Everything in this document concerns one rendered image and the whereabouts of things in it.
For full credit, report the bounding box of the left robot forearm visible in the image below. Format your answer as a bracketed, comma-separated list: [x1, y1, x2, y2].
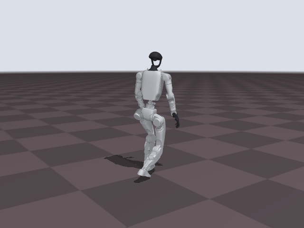
[135, 95, 145, 108]

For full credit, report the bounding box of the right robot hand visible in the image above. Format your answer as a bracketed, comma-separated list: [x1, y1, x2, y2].
[172, 113, 180, 128]

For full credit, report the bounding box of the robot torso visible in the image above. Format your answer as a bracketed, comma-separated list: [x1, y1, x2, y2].
[141, 69, 164, 122]

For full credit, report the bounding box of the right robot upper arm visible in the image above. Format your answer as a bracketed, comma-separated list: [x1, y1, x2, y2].
[161, 73, 173, 100]

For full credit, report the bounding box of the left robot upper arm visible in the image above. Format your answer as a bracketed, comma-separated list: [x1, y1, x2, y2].
[134, 72, 143, 97]

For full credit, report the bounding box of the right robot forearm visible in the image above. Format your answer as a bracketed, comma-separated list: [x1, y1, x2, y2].
[168, 94, 177, 116]

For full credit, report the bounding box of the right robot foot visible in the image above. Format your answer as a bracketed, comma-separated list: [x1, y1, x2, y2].
[137, 168, 151, 177]

